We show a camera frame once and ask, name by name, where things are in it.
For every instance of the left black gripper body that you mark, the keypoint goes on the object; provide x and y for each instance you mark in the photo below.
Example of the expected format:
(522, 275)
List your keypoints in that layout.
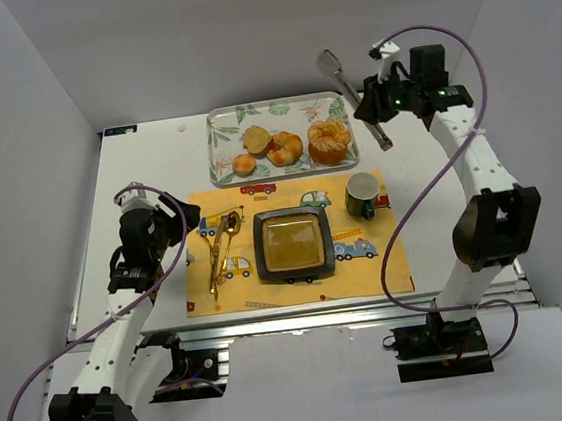
(171, 220)

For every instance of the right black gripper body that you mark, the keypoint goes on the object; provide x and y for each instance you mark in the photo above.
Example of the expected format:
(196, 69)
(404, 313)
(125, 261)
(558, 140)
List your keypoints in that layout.
(376, 97)

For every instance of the large round orange bread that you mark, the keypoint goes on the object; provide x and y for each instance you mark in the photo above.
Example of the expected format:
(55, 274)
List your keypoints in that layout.
(328, 141)

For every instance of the metal tongs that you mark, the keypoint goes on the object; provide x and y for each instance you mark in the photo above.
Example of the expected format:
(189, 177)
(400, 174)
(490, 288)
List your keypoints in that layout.
(330, 66)

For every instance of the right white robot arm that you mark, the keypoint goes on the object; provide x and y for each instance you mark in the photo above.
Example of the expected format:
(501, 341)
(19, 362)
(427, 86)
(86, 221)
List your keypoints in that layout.
(497, 224)

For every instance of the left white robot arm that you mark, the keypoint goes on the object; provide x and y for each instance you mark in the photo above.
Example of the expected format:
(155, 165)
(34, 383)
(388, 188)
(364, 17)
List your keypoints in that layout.
(123, 369)

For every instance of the croissant shaped bread roll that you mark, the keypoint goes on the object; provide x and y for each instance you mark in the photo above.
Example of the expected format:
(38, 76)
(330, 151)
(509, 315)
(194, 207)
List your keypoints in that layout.
(286, 149)

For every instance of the cut muffin bread piece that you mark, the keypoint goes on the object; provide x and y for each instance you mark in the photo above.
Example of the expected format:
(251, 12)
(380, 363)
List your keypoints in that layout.
(256, 140)

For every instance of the gold spoon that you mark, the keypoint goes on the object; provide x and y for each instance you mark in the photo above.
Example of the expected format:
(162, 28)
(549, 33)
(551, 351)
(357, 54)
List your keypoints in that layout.
(231, 227)

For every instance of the gold fork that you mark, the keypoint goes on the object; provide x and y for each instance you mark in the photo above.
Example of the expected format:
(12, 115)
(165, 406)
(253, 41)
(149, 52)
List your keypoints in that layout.
(214, 258)

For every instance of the small round bun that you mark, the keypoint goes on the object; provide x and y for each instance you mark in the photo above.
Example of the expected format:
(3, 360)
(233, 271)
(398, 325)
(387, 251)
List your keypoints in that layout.
(243, 165)

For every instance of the dark green mug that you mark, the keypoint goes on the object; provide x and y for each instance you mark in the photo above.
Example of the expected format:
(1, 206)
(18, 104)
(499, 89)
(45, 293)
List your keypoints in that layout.
(361, 192)

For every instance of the floral white serving tray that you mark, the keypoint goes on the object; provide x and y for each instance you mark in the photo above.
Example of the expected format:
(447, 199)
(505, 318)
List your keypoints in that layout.
(226, 127)

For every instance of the black square plate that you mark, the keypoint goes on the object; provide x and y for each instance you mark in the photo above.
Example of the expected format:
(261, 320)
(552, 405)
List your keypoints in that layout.
(293, 244)

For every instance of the left blue corner label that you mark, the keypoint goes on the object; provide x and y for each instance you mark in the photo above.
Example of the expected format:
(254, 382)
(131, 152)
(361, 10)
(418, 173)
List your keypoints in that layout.
(120, 130)

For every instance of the yellow vehicle print placemat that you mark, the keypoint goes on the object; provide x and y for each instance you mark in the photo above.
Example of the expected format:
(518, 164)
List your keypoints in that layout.
(358, 246)

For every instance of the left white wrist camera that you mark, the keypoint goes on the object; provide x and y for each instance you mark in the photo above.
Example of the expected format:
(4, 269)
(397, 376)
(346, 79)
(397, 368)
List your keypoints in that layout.
(133, 199)

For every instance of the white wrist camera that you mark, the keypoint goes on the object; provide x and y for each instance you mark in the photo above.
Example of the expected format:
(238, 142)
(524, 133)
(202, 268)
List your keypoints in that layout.
(385, 53)
(133, 199)

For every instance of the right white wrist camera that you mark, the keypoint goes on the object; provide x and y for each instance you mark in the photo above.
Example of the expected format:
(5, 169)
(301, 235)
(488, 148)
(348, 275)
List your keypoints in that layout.
(385, 53)

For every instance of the aluminium frame rail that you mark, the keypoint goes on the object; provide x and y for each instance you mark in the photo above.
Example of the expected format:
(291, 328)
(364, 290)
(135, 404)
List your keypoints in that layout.
(356, 313)

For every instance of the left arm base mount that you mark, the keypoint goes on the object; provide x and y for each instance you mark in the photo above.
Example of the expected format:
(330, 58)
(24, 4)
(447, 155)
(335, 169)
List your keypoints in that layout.
(194, 374)

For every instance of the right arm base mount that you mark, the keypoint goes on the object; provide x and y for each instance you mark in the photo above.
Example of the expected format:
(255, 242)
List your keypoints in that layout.
(435, 350)

